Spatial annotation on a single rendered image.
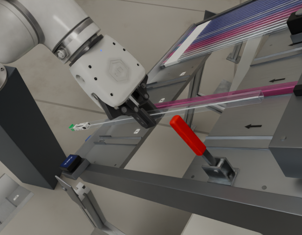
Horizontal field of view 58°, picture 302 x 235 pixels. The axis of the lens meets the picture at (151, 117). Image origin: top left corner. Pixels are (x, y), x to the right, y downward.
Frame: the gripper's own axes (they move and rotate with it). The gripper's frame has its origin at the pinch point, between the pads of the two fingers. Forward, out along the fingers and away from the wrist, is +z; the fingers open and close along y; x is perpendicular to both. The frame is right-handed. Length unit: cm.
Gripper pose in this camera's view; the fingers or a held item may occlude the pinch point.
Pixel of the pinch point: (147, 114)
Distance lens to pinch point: 49.6
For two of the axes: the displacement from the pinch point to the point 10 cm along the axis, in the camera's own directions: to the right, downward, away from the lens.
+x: -5.8, 2.3, 7.8
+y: 4.8, -6.8, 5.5
